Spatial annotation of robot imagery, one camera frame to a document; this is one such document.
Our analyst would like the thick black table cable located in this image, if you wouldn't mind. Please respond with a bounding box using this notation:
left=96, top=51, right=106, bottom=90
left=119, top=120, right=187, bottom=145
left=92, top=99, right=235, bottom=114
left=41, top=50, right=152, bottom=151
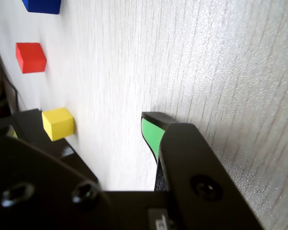
left=0, top=33, right=21, bottom=113

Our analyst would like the blue wooden cube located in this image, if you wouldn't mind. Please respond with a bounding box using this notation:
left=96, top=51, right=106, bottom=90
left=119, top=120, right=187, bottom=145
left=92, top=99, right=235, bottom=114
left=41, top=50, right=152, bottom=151
left=21, top=0, right=63, bottom=15

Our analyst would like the yellow wooden cube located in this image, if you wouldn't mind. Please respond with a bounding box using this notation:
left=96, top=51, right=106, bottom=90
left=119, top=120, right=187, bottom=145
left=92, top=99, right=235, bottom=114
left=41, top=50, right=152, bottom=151
left=41, top=107, right=75, bottom=142

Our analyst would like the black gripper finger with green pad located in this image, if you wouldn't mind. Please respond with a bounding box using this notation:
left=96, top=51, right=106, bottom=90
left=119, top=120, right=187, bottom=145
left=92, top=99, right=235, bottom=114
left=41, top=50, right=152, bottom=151
left=0, top=124, right=125, bottom=230
left=141, top=111, right=264, bottom=230

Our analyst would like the black cardboard box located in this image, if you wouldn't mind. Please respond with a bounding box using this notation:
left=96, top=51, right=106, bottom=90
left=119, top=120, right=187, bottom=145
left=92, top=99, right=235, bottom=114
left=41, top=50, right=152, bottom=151
left=0, top=108, right=75, bottom=159

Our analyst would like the red wooden cube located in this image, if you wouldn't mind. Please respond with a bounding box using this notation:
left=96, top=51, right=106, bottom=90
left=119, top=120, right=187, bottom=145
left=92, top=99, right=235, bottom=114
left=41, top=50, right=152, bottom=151
left=15, top=42, right=48, bottom=74

